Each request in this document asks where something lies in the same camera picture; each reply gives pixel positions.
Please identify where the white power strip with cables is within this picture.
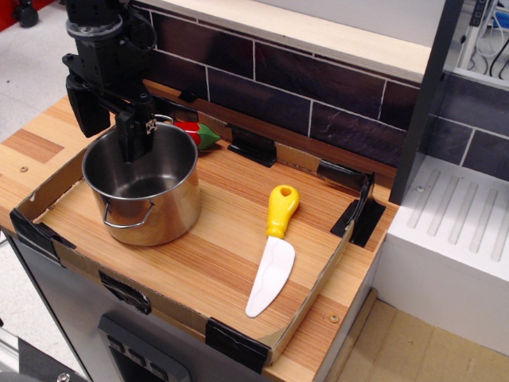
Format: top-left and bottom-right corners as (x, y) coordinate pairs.
(457, 1), (508, 83)

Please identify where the white ridged drainboard sink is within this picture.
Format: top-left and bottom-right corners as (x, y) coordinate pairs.
(383, 157), (508, 287)

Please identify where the stainless steel pot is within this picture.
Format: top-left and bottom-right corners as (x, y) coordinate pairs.
(82, 123), (201, 246)

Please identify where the yellow handled white toy knife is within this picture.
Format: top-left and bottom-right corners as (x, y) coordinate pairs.
(245, 185), (300, 318)

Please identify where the grey oven control panel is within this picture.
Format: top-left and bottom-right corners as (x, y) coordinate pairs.
(98, 315), (192, 382)

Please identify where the dark grey cabinet post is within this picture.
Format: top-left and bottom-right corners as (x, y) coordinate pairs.
(390, 0), (468, 205)

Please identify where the black caster wheel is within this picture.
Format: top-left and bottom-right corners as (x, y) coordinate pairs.
(13, 0), (39, 28)

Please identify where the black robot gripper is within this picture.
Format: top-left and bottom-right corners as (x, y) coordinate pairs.
(63, 23), (157, 162)

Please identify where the red green toy pepper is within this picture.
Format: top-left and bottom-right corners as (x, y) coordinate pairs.
(174, 121), (220, 151)

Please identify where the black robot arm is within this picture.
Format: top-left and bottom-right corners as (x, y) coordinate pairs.
(63, 1), (157, 162)

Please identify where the cardboard fence with black tape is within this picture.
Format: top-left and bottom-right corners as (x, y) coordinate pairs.
(1, 99), (397, 381)

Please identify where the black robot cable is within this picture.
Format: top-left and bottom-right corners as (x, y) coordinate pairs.
(119, 7), (158, 55)

